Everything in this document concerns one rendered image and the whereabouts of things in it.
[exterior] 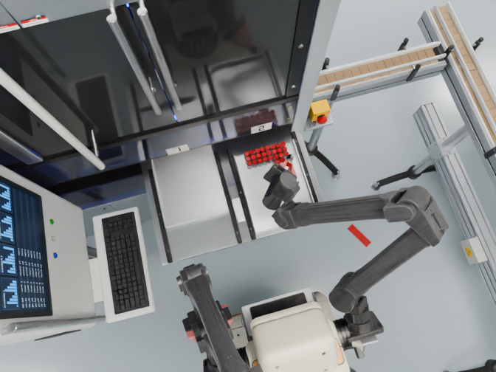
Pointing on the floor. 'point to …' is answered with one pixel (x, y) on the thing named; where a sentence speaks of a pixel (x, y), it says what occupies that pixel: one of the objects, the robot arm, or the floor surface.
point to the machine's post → (314, 59)
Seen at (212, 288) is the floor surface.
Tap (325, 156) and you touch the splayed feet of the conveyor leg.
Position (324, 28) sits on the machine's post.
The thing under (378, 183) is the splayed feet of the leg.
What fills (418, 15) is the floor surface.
